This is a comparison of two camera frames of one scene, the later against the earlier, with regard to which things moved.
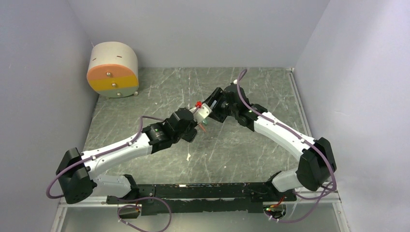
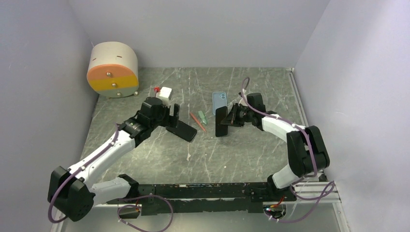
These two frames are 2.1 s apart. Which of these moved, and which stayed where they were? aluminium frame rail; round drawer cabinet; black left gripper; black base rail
Moved: black left gripper
Stayed: black base rail; round drawer cabinet; aluminium frame rail
